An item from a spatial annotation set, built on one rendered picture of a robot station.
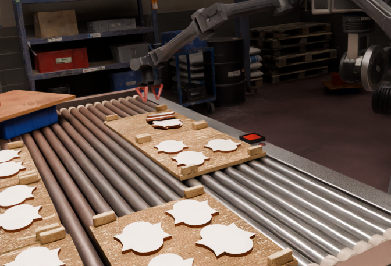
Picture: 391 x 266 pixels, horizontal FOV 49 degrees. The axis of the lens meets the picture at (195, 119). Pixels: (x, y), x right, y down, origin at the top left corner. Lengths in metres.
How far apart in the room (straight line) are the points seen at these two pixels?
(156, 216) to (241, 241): 0.27
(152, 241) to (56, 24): 5.14
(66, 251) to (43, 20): 5.05
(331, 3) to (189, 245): 1.33
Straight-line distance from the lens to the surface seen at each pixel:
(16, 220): 1.28
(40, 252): 1.10
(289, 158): 1.56
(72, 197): 1.41
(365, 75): 1.94
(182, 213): 1.15
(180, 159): 1.50
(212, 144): 1.63
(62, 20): 6.04
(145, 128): 1.92
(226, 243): 1.02
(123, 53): 6.17
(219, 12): 1.71
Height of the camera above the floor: 1.50
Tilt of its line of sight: 16 degrees down
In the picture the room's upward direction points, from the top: 4 degrees counter-clockwise
